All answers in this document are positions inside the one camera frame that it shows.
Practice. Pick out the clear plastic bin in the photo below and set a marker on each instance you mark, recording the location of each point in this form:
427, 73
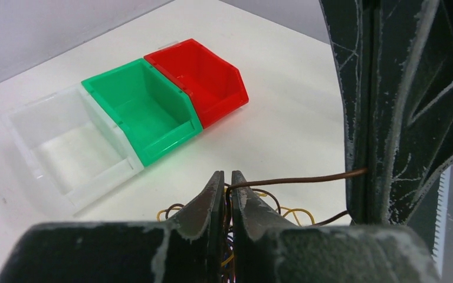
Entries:
73, 150

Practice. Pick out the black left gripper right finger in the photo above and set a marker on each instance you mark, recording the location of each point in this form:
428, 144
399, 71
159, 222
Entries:
269, 248

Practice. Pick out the white slotted cable duct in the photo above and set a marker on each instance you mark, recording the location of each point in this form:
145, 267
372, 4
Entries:
441, 220

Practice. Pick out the red plastic bin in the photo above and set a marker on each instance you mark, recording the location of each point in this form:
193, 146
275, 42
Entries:
214, 86

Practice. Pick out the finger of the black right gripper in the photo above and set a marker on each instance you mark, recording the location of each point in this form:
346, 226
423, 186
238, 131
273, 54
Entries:
413, 115
349, 26

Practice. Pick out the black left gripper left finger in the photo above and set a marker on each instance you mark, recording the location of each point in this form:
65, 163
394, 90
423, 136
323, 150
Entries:
186, 247

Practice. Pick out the green plastic bin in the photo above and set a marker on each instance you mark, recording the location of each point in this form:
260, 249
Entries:
155, 115

